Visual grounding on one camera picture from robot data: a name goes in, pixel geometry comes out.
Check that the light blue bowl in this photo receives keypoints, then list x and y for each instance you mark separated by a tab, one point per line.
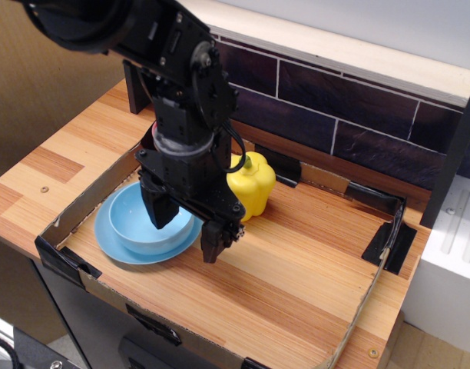
131	223

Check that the light blue plate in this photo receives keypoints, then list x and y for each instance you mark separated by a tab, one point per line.
112	247

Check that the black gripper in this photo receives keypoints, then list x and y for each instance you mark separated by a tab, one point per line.
199	186

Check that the red plastic cup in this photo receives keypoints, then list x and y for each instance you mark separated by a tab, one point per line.
153	129

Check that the yellow toy bell pepper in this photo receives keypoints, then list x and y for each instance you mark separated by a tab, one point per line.
252	184

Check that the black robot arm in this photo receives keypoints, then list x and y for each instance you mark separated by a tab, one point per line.
177	60

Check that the white block with rails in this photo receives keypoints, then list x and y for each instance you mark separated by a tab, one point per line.
438	299

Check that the cardboard tray border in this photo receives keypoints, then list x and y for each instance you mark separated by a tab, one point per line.
293	293

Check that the dark brick backsplash shelf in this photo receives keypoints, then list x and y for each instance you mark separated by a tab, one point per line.
381	117

